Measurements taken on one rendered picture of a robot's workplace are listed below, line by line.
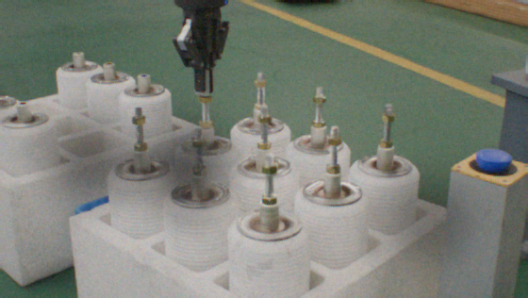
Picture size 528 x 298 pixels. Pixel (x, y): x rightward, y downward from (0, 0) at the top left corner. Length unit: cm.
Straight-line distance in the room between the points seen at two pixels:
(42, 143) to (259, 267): 52
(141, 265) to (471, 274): 40
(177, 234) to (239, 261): 11
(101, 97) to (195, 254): 58
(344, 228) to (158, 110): 54
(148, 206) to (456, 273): 40
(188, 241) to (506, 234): 37
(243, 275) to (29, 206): 47
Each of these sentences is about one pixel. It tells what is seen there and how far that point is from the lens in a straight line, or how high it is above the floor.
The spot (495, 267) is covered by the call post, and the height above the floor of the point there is 21.
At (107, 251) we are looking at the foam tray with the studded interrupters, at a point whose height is 16.
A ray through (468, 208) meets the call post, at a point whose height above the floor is 27.
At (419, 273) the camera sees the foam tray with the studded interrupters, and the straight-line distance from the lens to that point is 99.
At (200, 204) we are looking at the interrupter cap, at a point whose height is 25.
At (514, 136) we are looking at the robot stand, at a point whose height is 20.
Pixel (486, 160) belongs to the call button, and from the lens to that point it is 82.
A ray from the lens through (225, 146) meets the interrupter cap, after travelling 102.
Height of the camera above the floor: 63
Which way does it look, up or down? 22 degrees down
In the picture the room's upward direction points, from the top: straight up
